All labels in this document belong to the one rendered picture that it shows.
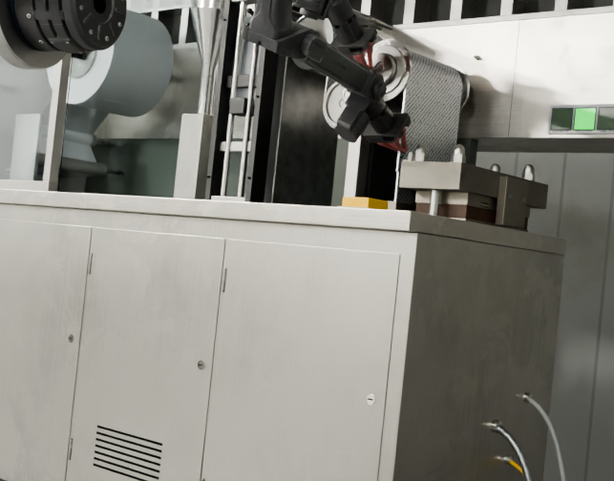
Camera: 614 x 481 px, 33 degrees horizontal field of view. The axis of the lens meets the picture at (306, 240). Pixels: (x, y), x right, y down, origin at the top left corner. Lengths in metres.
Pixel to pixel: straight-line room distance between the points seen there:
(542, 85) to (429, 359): 0.84
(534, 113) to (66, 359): 1.35
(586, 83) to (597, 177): 1.81
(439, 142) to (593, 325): 1.93
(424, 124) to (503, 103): 0.26
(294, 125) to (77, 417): 0.94
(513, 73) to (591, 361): 1.91
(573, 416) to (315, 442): 2.31
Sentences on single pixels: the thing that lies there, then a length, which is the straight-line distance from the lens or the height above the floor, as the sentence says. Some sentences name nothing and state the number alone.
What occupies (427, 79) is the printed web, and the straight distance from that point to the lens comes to 2.54.
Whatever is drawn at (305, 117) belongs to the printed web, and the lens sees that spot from 2.77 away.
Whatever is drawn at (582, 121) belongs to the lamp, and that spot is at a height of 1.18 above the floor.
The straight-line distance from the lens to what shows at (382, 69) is 2.49.
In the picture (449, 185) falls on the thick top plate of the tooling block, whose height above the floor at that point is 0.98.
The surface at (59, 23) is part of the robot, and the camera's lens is 1.59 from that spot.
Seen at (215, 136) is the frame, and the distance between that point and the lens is 2.66.
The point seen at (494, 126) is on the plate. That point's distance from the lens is 2.71.
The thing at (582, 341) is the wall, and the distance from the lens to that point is 4.37.
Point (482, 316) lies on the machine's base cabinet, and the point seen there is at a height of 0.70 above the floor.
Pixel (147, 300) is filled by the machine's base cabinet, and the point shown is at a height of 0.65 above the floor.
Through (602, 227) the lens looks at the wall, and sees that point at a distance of 4.37.
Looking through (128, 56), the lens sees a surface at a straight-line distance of 3.21.
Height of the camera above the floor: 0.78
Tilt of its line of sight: 1 degrees up
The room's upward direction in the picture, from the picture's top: 6 degrees clockwise
